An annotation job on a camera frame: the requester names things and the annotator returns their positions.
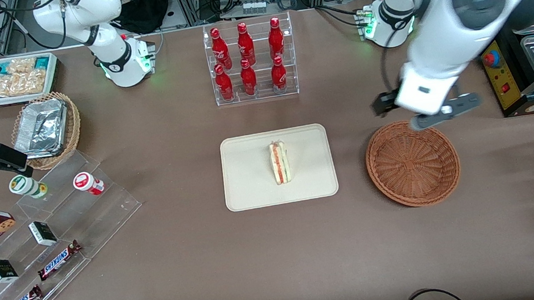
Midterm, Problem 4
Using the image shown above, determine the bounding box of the triangle sandwich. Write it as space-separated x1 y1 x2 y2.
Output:
268 139 293 186

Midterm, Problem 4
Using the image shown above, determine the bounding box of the aluminium foil tray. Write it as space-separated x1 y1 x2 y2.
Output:
9 96 73 161

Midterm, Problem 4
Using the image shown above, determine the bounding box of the round brown wicker basket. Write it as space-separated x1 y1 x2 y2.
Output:
362 114 465 213

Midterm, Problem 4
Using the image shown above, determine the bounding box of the light woven wicker basket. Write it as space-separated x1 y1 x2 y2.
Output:
6 88 86 174

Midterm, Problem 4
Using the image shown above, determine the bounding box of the cream plastic serving tray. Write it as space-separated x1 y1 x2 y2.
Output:
218 121 341 213

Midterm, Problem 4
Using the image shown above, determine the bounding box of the green lid yogurt cup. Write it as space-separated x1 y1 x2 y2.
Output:
7 171 49 203

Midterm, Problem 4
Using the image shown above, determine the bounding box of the black yellow food warmer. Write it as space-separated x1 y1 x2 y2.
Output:
476 13 534 120

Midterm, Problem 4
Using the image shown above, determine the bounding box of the large clear cracker bag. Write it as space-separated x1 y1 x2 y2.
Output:
0 68 49 99

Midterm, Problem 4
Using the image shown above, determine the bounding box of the small black box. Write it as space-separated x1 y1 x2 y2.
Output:
27 218 59 249
0 256 20 285

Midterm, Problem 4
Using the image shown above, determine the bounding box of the red lid yogurt cup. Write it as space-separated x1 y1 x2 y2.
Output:
71 169 106 199

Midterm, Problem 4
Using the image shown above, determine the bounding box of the small clear cracker bag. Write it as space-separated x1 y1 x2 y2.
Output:
4 56 38 78

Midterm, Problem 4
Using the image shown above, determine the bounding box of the red cola bottle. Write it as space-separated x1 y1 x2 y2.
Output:
269 55 289 94
266 16 287 61
235 21 257 66
210 26 233 71
239 58 259 98
214 62 235 102

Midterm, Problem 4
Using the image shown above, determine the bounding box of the clear acrylic step display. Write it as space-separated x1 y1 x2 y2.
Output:
0 144 154 300

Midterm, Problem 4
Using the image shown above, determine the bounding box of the clear acrylic bottle rack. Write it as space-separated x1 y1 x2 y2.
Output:
201 11 301 108

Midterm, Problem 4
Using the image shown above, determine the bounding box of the black bag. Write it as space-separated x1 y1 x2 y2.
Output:
108 0 176 38

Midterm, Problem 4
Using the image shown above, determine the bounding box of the black cable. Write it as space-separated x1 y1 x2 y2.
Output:
396 283 471 300

